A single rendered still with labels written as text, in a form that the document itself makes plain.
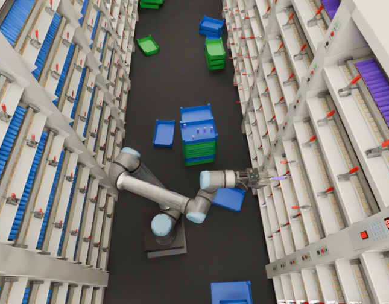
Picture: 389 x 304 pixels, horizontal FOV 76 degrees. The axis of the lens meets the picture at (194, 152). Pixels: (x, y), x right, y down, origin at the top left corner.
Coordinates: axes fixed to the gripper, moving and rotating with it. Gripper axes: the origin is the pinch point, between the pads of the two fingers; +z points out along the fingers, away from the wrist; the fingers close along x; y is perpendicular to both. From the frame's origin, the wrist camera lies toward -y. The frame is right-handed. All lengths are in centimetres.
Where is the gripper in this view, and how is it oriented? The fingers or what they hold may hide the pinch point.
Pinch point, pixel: (271, 179)
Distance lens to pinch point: 135.3
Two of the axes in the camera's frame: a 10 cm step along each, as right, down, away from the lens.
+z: 10.0, -0.3, 0.6
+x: -0.5, -8.7, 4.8
